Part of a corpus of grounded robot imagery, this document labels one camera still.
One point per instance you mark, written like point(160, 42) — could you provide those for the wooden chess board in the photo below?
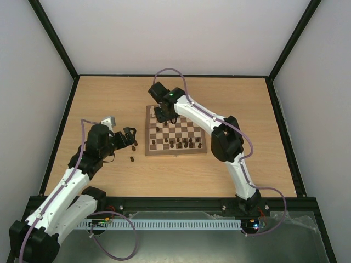
point(183, 130)

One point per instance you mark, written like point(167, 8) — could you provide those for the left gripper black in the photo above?
point(123, 142)

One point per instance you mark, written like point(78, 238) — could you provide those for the white slotted cable duct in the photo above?
point(168, 224)

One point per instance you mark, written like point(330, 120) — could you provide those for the black aluminium rail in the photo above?
point(211, 205)

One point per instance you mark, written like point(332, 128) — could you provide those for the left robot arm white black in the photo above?
point(38, 238)

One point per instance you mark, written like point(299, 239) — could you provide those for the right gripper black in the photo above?
point(162, 114)

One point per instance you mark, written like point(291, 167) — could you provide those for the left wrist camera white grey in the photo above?
point(109, 121)

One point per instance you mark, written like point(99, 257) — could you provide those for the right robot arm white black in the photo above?
point(226, 138)

